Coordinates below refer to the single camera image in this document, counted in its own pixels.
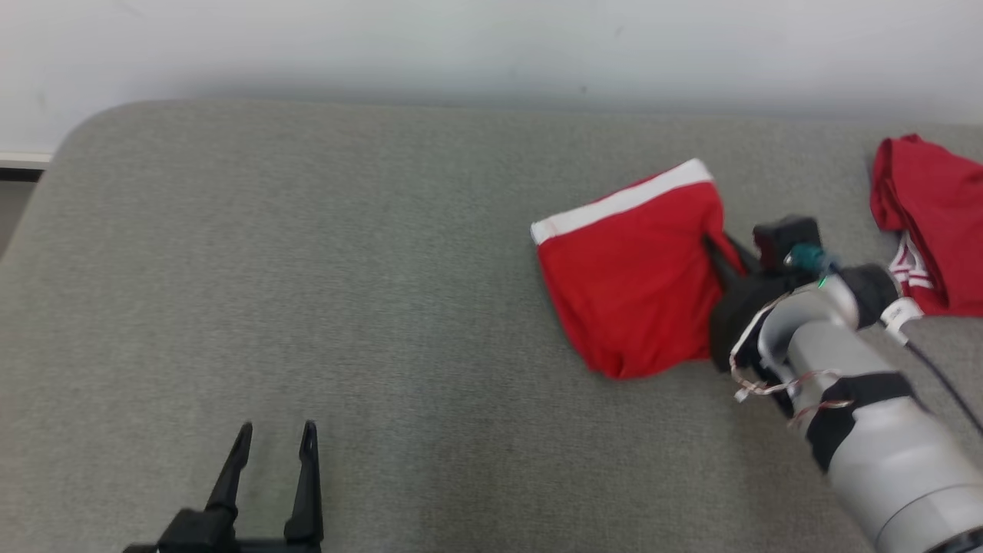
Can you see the red jersey with white lettering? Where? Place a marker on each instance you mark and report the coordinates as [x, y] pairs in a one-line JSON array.
[[937, 215]]

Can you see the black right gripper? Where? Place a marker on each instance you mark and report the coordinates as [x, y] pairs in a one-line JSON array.
[[741, 322]]

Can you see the grey fabric sofa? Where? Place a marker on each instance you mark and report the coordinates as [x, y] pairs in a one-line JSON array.
[[307, 307]]

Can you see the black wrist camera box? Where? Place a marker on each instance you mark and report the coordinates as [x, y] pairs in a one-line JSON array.
[[787, 242]]

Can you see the white wall baseboard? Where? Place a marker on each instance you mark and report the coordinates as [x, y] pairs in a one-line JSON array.
[[23, 160]]

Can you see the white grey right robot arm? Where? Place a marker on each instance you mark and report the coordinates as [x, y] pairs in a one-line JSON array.
[[883, 430]]

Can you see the red shorts with white stripe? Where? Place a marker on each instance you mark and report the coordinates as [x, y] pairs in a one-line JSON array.
[[630, 284]]

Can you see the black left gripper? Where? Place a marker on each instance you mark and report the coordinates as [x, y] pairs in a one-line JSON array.
[[207, 534]]

